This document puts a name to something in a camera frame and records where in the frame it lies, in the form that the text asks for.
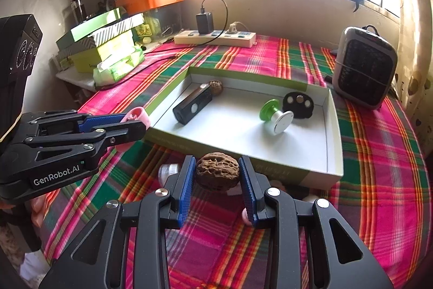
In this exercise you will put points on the grey portable heater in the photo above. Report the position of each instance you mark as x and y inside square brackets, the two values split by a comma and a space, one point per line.
[365, 72]

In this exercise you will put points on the black charger plug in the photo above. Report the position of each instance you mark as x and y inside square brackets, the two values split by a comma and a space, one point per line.
[204, 23]

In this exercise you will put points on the green flat box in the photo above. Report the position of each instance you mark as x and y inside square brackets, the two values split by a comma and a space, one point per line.
[91, 25]

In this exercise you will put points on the small yellow-green packets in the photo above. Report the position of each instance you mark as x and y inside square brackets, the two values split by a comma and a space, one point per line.
[149, 26]

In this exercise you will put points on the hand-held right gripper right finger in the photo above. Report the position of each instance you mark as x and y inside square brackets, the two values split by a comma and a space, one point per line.
[248, 187]

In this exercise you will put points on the black disc with round holes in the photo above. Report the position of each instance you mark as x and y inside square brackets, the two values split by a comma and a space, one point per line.
[297, 111]

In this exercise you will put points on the glass jar with black lid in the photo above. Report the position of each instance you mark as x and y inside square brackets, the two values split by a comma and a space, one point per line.
[77, 9]

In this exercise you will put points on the cream power strip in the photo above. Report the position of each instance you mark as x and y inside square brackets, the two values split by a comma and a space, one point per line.
[189, 37]

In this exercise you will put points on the green white cardboard box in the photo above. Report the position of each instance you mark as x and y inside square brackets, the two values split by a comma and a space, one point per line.
[230, 126]

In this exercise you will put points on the black window latch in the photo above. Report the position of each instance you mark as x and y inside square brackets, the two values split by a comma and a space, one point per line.
[357, 1]

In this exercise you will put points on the heart print curtain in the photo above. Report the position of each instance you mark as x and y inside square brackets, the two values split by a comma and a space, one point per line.
[416, 55]

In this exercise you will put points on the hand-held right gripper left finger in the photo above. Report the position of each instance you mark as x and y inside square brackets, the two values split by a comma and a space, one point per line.
[184, 187]

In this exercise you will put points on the white side table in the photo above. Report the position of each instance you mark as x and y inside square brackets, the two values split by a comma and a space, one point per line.
[74, 79]

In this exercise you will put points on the green tissue pack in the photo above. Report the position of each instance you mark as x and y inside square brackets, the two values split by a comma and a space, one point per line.
[118, 67]

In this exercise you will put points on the white plug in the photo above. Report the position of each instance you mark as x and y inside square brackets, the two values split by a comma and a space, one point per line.
[233, 28]

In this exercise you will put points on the brown walnut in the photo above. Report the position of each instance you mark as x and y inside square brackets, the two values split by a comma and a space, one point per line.
[215, 87]
[218, 172]

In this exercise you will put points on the grey zigzag patterned box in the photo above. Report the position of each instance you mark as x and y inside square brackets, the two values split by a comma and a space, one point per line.
[115, 30]

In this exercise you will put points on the black rectangular gadget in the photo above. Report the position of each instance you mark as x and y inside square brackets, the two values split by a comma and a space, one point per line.
[184, 113]

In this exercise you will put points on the pink green plaid tablecloth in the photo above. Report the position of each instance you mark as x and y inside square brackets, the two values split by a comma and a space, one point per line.
[372, 190]

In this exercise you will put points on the white round gadget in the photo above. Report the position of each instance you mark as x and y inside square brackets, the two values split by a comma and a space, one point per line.
[169, 170]

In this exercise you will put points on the green and white spool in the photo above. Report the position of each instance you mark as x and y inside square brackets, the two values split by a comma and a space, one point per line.
[282, 123]

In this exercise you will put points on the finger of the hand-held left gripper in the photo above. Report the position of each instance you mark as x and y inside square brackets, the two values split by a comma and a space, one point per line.
[101, 121]
[128, 133]

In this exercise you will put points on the yellow-green box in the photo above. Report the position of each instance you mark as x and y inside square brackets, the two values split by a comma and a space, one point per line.
[108, 48]

